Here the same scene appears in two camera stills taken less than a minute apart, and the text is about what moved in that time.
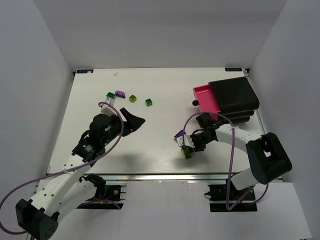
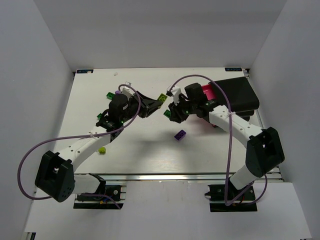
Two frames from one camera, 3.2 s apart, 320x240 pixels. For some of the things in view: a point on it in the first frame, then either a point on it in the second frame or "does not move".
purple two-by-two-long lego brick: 180,133 does not move
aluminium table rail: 176,177 does not move
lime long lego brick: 187,152 → 162,97
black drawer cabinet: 236,97 does not move
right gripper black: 195,142 → 178,111
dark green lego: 110,95 does not move
